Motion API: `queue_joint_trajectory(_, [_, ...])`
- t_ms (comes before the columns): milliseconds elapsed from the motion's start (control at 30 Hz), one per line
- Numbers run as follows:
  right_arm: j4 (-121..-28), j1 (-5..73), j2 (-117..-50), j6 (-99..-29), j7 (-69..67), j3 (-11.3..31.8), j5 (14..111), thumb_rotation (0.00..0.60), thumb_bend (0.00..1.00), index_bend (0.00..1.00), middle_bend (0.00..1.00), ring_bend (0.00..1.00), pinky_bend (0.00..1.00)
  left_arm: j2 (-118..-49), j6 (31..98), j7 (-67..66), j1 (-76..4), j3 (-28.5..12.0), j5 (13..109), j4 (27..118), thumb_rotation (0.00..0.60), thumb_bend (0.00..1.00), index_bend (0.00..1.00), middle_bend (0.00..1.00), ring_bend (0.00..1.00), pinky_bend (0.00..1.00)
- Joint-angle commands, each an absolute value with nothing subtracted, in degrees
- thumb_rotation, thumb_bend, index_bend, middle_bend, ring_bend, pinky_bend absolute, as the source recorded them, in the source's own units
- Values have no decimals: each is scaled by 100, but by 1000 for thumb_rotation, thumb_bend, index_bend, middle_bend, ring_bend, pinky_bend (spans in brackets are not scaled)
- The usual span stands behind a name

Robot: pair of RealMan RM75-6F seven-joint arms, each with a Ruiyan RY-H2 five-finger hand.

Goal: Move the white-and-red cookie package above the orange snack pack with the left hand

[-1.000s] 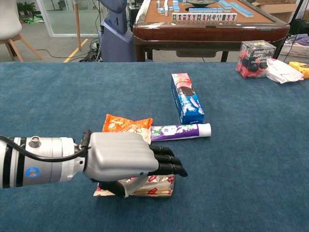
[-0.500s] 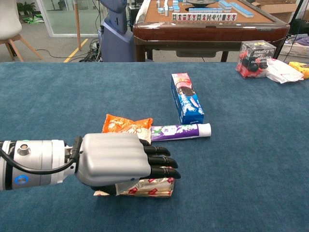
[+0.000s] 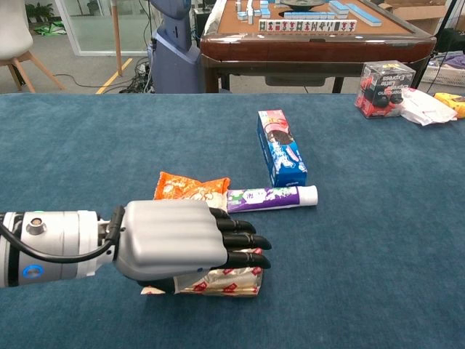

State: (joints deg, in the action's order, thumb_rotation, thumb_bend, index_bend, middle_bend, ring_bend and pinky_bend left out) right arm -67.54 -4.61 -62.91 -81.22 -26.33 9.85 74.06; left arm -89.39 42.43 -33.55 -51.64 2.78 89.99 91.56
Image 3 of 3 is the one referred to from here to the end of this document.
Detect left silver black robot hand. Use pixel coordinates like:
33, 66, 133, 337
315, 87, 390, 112
112, 198, 272, 295

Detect orange white snack bag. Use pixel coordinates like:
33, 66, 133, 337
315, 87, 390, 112
153, 171, 232, 212

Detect green and white packaging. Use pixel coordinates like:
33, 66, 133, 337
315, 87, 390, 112
33, 20, 68, 36

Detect yellow object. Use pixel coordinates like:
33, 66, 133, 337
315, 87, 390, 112
434, 92, 465, 119

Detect purple toothpaste tube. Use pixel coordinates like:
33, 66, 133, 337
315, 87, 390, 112
226, 185, 319, 214

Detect blue felt table mat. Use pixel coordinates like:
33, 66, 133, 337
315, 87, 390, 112
0, 93, 465, 349

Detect blue cookie box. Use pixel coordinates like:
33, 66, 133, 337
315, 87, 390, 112
256, 109, 308, 188

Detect wooden pole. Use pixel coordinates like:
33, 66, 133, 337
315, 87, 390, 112
110, 0, 124, 76

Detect brown mahjong table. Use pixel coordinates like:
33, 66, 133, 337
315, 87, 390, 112
199, 0, 437, 94

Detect scattered blue mahjong tiles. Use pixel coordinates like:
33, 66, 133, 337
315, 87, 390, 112
235, 0, 272, 25

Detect clear box red black capsules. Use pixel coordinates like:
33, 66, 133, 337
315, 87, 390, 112
354, 60, 416, 120

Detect white chair wooden legs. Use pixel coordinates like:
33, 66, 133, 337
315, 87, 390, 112
0, 0, 66, 94

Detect green potted plants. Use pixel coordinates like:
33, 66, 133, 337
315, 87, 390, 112
25, 2, 55, 23

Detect dark mahjong table dial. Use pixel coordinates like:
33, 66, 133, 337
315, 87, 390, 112
278, 0, 327, 11

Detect stacked blue mahjong tiles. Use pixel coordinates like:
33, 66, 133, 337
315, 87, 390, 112
328, 0, 350, 16

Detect white crumpled plastic bag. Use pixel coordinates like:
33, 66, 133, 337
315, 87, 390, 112
398, 87, 458, 127

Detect black tripod stand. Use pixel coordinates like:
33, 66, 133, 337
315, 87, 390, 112
413, 0, 459, 90

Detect white plastic basket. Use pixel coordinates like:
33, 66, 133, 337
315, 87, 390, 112
420, 64, 465, 87

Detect cardboard box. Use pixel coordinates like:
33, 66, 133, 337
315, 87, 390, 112
383, 0, 450, 36

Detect purple cloth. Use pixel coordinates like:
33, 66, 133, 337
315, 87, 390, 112
440, 53, 465, 71

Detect black bag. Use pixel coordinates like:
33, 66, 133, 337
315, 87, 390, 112
435, 28, 465, 52

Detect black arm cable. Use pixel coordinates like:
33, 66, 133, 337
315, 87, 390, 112
0, 205, 126, 265

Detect floor cable bundle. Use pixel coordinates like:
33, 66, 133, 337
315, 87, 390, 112
119, 57, 155, 95

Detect black floor cable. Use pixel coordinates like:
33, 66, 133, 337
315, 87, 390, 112
54, 73, 124, 89

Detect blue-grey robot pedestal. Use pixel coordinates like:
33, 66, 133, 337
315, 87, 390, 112
147, 0, 204, 95

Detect straight blue mahjong tile wall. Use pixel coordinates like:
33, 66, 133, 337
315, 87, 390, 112
283, 11, 337, 20

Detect long blue mahjong tile wall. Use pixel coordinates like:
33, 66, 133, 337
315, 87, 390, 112
346, 3, 384, 28

